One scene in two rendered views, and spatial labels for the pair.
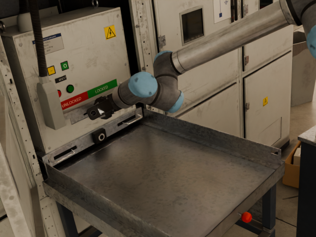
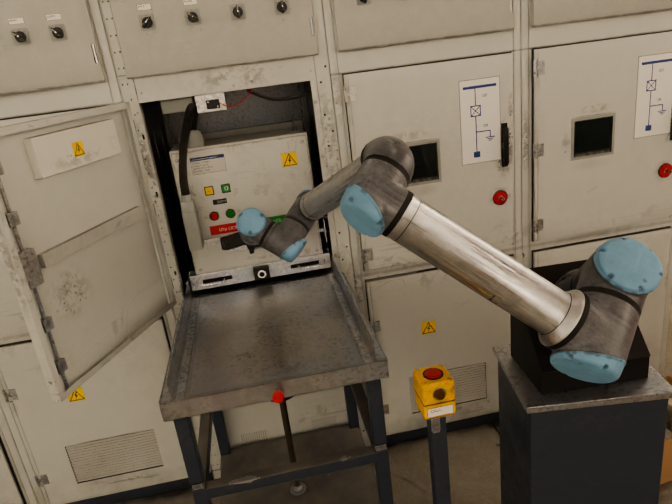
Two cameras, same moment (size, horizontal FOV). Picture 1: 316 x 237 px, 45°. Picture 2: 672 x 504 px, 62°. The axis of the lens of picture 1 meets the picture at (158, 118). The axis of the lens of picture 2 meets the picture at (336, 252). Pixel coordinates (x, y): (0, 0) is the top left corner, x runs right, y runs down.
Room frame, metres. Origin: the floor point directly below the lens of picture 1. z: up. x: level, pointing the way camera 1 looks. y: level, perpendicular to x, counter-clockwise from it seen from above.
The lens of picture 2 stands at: (0.00, -1.14, 1.67)
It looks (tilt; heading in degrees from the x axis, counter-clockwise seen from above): 20 degrees down; 36
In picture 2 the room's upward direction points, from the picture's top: 7 degrees counter-clockwise
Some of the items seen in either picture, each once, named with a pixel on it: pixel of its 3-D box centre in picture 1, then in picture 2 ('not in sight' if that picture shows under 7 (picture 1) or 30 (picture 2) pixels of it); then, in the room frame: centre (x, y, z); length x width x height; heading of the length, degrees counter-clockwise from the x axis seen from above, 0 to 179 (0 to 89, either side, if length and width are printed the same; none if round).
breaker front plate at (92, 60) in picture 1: (85, 80); (250, 208); (1.47, 0.27, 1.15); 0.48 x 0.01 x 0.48; 133
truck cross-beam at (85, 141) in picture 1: (94, 134); (261, 269); (1.49, 0.29, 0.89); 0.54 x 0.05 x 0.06; 133
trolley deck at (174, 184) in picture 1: (161, 177); (270, 333); (1.20, 0.02, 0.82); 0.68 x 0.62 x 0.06; 43
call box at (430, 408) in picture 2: not in sight; (434, 391); (1.07, -0.62, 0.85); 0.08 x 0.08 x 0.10; 43
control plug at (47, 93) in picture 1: (50, 104); (192, 224); (1.28, 0.38, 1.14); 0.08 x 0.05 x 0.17; 43
